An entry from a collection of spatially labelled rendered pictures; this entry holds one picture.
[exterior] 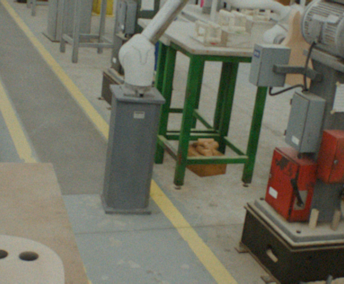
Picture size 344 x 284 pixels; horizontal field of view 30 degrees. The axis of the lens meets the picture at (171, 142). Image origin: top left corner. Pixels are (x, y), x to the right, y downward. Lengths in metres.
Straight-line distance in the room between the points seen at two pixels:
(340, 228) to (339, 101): 0.66
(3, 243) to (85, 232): 2.31
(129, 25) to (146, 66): 2.14
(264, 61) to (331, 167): 0.60
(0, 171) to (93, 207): 1.96
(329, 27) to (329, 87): 0.28
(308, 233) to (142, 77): 1.22
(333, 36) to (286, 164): 0.66
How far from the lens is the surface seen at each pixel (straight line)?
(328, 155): 3.19
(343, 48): 3.13
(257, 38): 4.26
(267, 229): 3.40
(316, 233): 3.32
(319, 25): 3.23
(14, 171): 1.98
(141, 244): 3.53
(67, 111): 5.62
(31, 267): 1.23
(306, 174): 3.24
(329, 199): 3.42
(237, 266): 3.46
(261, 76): 3.28
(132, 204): 3.84
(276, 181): 3.37
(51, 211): 1.74
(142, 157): 3.73
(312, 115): 3.20
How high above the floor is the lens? 1.66
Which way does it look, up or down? 19 degrees down
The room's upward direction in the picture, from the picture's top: 7 degrees clockwise
